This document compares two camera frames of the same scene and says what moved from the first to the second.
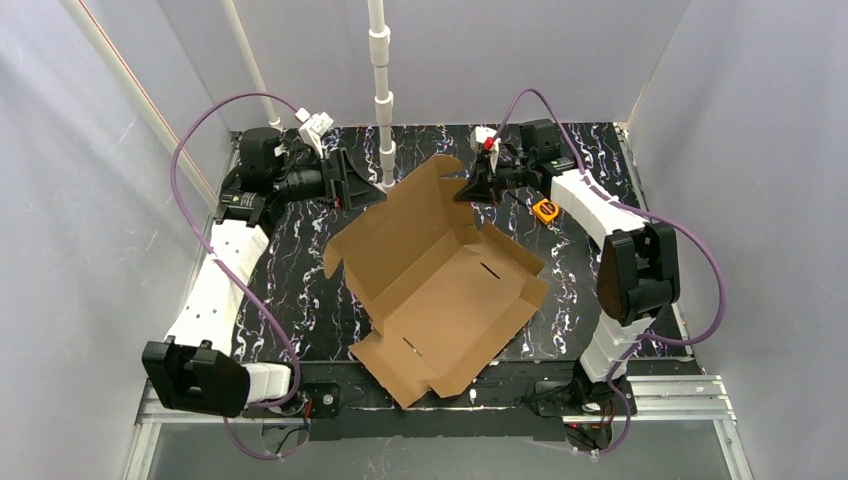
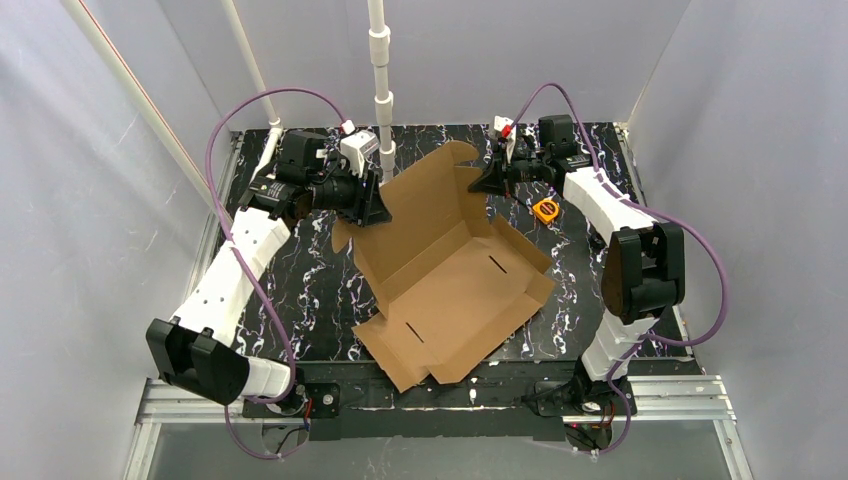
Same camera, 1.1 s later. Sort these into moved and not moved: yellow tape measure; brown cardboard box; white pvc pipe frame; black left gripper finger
Moved: brown cardboard box; black left gripper finger
Not moved: white pvc pipe frame; yellow tape measure
